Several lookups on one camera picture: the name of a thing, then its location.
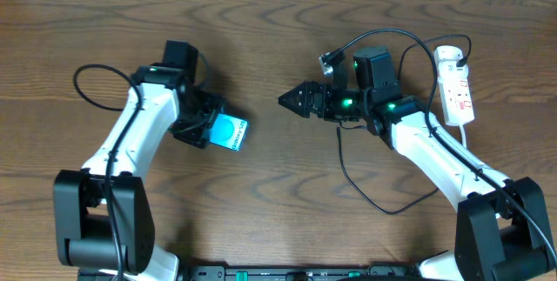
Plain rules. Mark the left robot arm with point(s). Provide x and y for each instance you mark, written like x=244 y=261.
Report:
x=102 y=214

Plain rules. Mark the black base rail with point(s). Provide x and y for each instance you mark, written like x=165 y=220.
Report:
x=221 y=273

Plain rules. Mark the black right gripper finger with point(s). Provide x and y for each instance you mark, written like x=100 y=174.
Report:
x=302 y=92
x=301 y=108

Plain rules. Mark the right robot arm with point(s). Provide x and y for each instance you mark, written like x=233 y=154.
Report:
x=503 y=232

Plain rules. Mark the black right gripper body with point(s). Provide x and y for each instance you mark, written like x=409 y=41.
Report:
x=339 y=105

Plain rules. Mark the white power strip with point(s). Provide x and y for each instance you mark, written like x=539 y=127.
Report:
x=455 y=94

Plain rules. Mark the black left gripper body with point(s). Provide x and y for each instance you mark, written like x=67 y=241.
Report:
x=202 y=129

